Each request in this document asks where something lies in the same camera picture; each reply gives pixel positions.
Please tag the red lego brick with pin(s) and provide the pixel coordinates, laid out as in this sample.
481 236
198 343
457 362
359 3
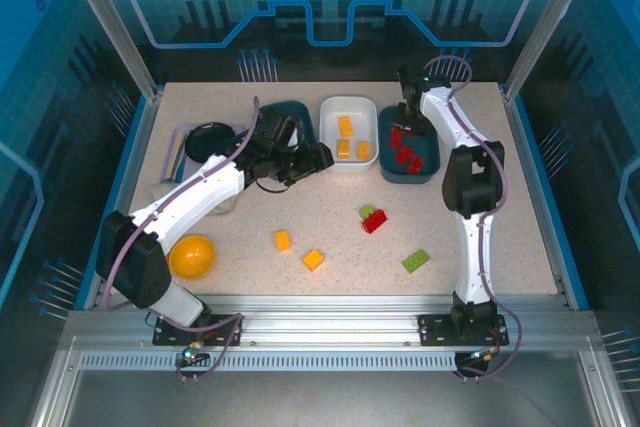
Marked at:
376 222
404 154
396 139
416 165

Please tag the yellow lego brick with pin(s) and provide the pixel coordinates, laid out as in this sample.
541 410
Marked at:
313 260
363 150
343 149
345 126
282 240

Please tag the teal plastic container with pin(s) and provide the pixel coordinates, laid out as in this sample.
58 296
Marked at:
305 109
427 154

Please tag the white plastic container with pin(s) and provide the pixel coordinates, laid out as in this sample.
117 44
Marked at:
360 117

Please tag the small green lego brick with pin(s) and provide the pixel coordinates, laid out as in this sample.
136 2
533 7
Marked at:
367 210

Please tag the long green lego brick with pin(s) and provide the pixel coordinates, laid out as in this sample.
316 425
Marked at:
416 261

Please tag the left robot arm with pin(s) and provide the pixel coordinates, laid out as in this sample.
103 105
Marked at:
200 192

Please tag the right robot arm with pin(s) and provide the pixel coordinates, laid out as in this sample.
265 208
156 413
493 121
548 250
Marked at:
472 182

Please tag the lavender tray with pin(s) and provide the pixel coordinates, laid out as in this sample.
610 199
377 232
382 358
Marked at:
241 131

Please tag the black bowl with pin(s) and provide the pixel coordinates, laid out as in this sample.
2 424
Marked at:
207 139

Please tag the silver metal rod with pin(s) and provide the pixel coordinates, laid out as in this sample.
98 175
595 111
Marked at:
175 159

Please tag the yellow bowl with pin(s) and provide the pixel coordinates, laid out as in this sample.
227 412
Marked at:
192 257

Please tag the grey metal shelf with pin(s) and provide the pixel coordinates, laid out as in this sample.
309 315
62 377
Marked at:
325 402

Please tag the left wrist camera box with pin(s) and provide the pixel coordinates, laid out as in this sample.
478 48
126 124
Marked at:
298 133

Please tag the aluminium side rail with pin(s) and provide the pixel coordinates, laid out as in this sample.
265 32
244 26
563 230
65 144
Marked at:
531 172
136 172

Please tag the aluminium mounting rail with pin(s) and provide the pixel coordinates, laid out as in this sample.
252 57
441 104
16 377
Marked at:
325 317

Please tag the aluminium frame post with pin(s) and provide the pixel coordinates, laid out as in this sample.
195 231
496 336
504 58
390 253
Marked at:
545 22
113 22

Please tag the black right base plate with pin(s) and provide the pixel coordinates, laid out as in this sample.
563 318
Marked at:
432 329

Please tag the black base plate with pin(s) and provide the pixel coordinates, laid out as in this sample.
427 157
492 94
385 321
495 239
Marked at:
432 329
165 334

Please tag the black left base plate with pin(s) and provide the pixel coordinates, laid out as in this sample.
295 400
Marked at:
165 334

